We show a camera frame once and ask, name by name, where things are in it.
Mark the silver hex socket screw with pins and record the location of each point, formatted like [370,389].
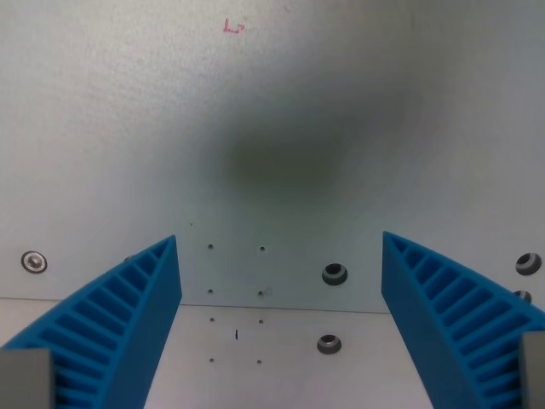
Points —
[34,261]

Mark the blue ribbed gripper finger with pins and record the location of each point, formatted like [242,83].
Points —
[438,307]
[127,315]

